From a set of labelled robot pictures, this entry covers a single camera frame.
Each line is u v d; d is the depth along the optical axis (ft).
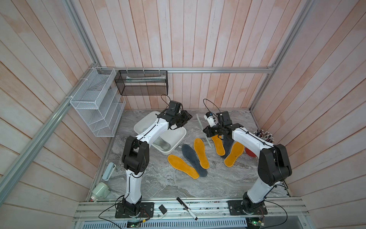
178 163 2.96
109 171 2.75
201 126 3.20
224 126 2.33
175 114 2.39
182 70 3.14
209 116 2.68
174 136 3.39
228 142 3.16
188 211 2.39
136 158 1.71
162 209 2.45
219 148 3.13
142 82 3.40
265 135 2.68
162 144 3.22
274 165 1.56
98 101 2.25
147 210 2.40
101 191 2.39
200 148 3.22
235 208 2.40
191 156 3.04
